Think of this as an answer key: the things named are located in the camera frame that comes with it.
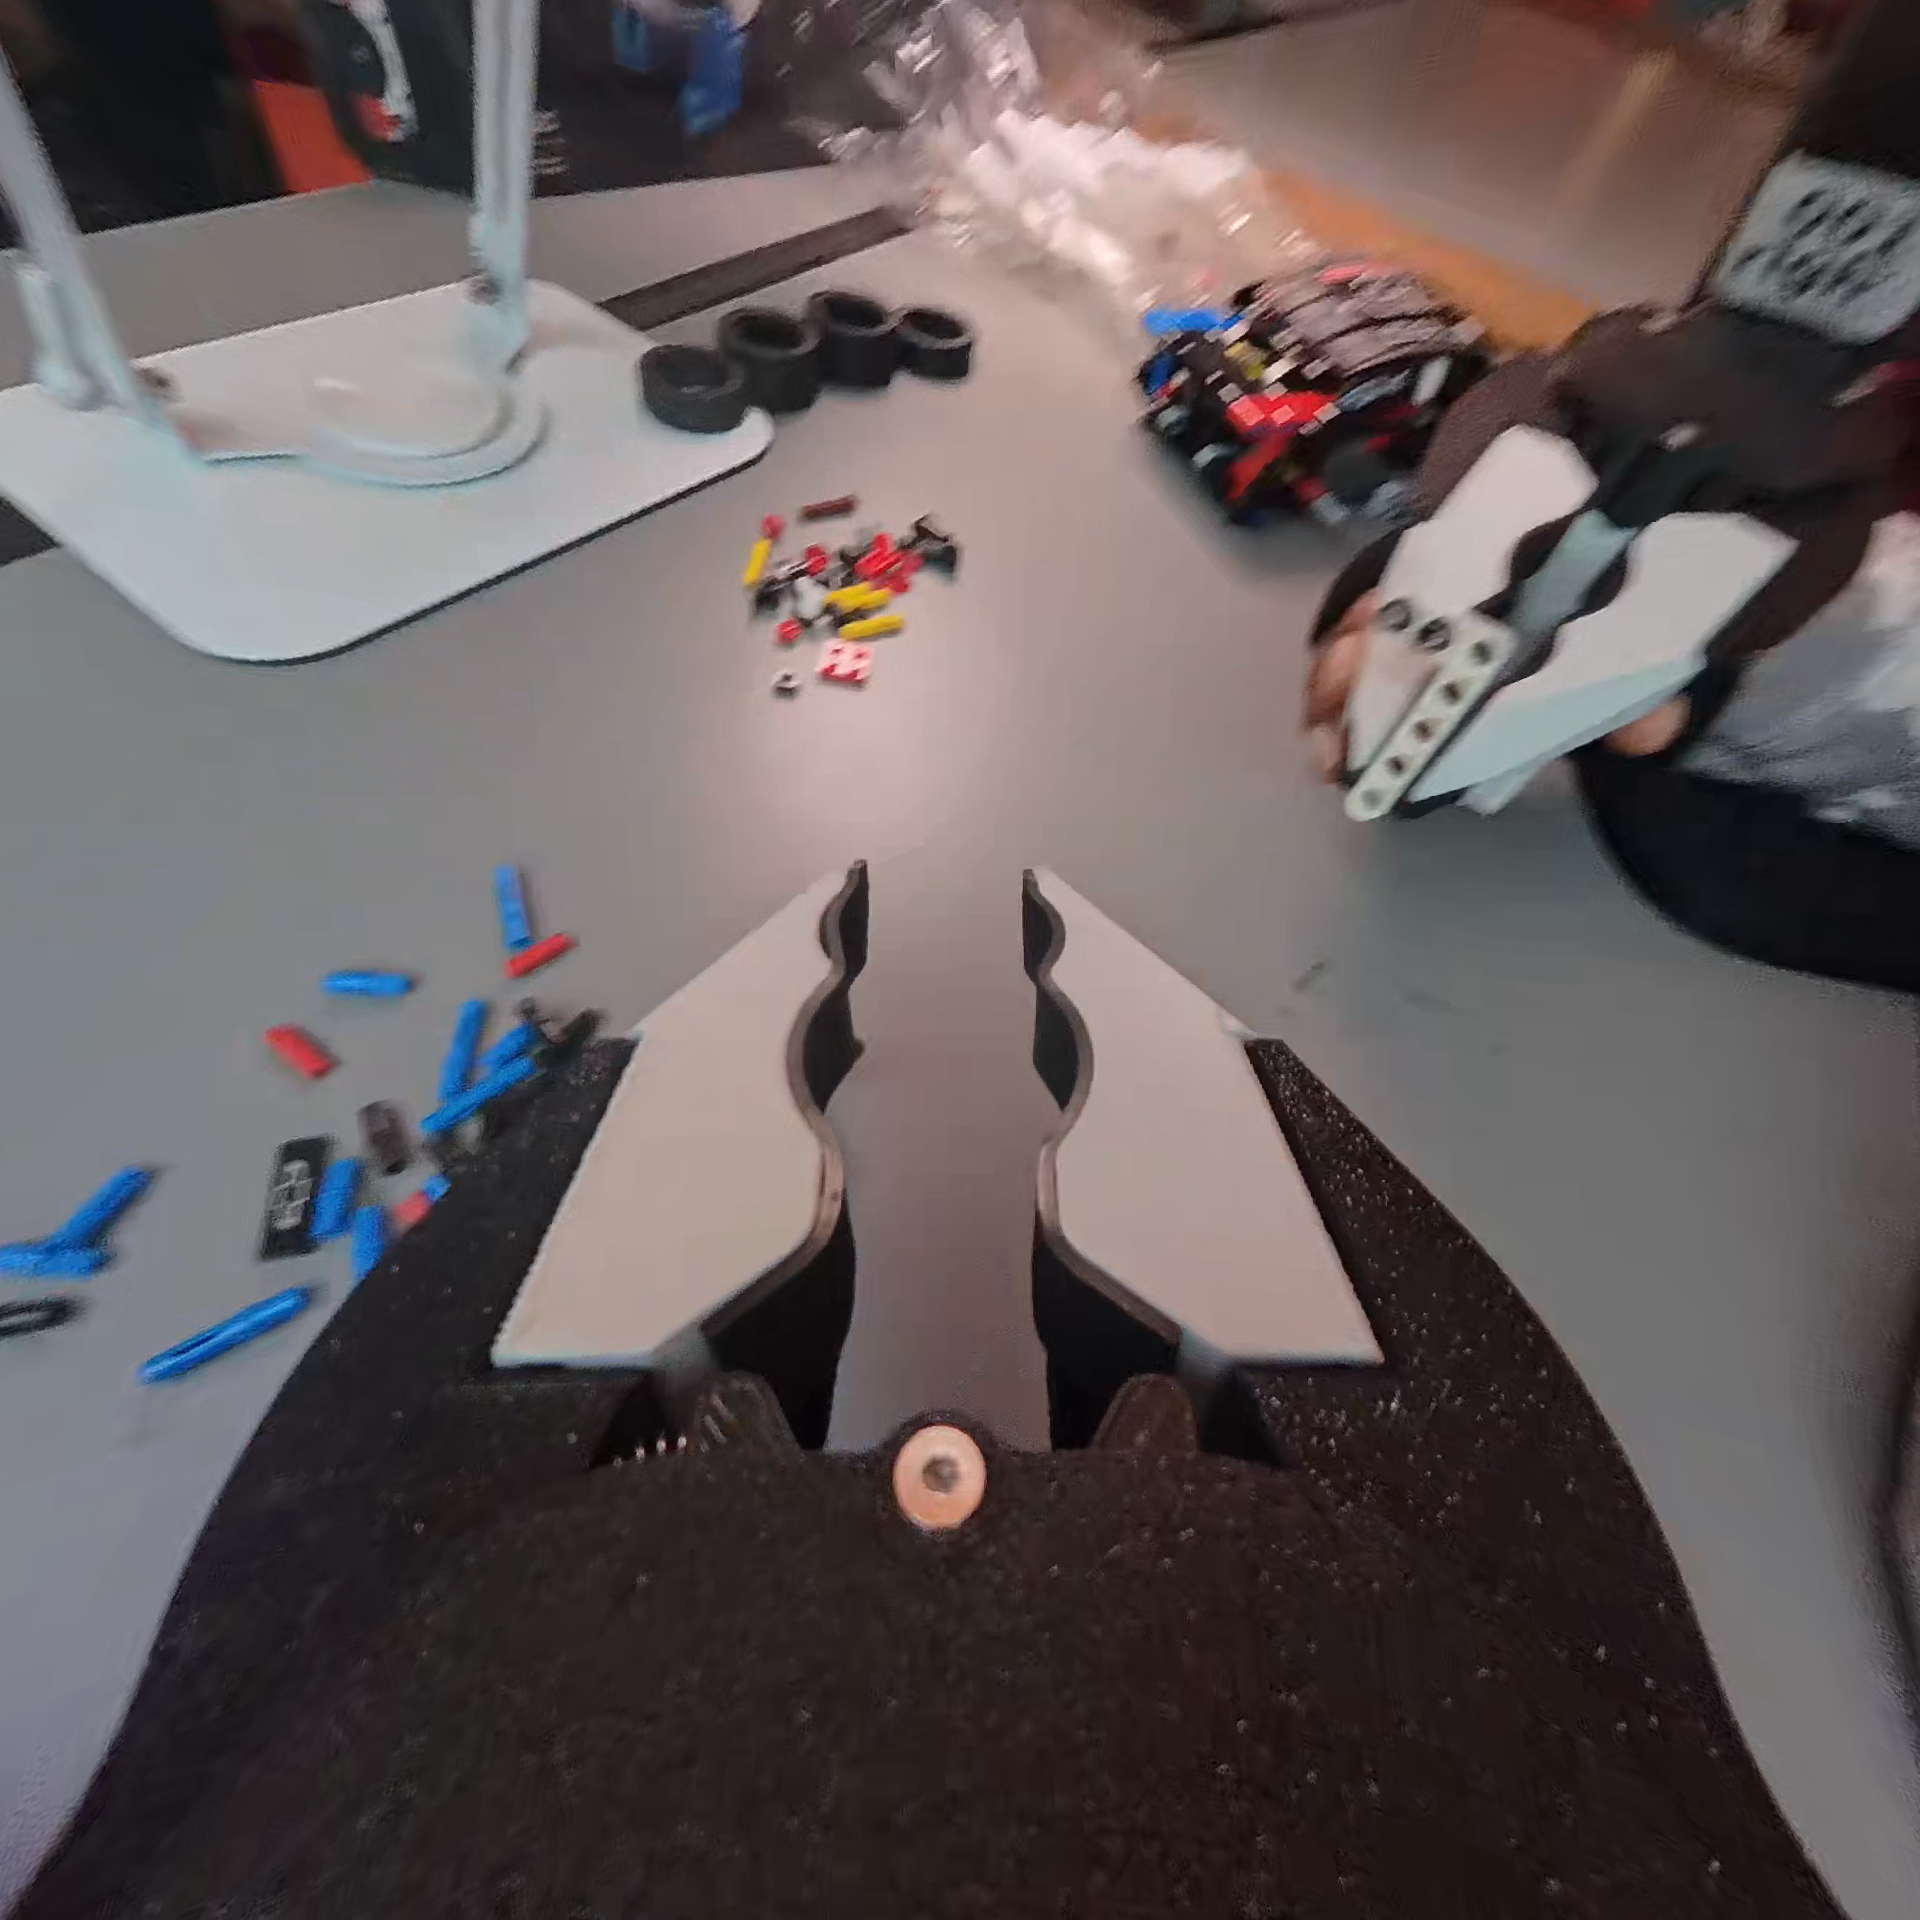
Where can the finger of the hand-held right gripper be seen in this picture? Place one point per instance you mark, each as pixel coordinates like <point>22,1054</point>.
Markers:
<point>1478,510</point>
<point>1650,599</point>

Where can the pile of blue black pins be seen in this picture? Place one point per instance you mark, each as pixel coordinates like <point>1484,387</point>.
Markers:
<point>462,1049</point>

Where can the pile of red yellow bricks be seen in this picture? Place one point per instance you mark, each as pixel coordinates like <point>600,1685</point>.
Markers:
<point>862,578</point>

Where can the clear plastic bags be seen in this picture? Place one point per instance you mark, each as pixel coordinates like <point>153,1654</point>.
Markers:
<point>1080,181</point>

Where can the white book stand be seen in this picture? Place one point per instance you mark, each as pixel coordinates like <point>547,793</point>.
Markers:
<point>376,570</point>

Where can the grey bent beam brick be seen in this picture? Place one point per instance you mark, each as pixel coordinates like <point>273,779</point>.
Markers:
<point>1434,714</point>

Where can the person's right hand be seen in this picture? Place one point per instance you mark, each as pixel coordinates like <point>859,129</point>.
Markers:
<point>1328,697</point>

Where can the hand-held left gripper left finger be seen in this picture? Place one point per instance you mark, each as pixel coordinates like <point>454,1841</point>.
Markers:
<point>691,1184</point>

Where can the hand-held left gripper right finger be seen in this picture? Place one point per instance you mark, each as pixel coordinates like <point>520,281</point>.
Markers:
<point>1200,1184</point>

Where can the grey desk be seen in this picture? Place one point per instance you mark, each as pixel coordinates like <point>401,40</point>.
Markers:
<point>1049,721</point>

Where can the black rubber toy tyre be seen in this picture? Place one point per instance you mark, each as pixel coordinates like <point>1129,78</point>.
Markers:
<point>858,359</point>
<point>934,359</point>
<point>772,383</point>
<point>697,407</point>

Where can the partly built toy race car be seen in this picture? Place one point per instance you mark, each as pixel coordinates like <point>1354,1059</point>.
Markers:
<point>1306,405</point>

